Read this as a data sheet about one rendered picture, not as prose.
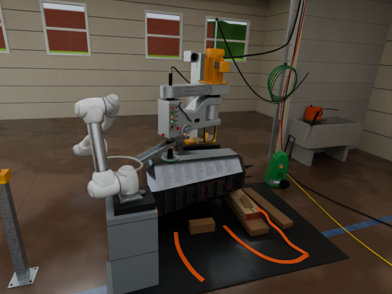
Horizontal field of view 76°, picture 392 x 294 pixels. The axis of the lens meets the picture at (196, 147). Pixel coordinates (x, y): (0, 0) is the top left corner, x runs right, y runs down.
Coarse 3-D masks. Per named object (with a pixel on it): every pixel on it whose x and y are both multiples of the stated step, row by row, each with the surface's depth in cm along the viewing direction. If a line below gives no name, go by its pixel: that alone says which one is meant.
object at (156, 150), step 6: (174, 138) 308; (180, 138) 299; (162, 144) 298; (174, 144) 296; (150, 150) 289; (156, 150) 292; (162, 150) 286; (138, 156) 280; (144, 156) 285; (150, 156) 278; (138, 162) 277; (144, 162) 274
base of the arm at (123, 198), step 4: (136, 192) 210; (140, 192) 216; (144, 192) 218; (120, 196) 210; (124, 196) 206; (128, 196) 206; (132, 196) 207; (136, 196) 210; (140, 196) 211; (120, 200) 205; (124, 200) 205; (128, 200) 206; (132, 200) 207
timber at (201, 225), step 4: (192, 220) 304; (196, 220) 305; (200, 220) 305; (204, 220) 305; (208, 220) 306; (212, 220) 306; (192, 224) 298; (196, 224) 298; (200, 224) 298; (204, 224) 299; (208, 224) 300; (212, 224) 301; (188, 228) 308; (192, 228) 296; (196, 228) 297; (200, 228) 299; (204, 228) 300; (208, 228) 302; (212, 228) 304; (192, 232) 298; (196, 232) 299; (200, 232) 301; (204, 232) 302
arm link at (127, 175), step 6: (120, 168) 204; (126, 168) 202; (132, 168) 206; (120, 174) 201; (126, 174) 200; (132, 174) 203; (120, 180) 198; (126, 180) 200; (132, 180) 203; (126, 186) 201; (132, 186) 205; (138, 186) 212; (120, 192) 209; (126, 192) 205; (132, 192) 206
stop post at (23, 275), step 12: (0, 180) 195; (0, 192) 200; (0, 204) 203; (12, 204) 211; (12, 216) 209; (12, 228) 212; (12, 240) 216; (12, 252) 219; (24, 252) 230; (24, 264) 228; (12, 276) 234; (24, 276) 230
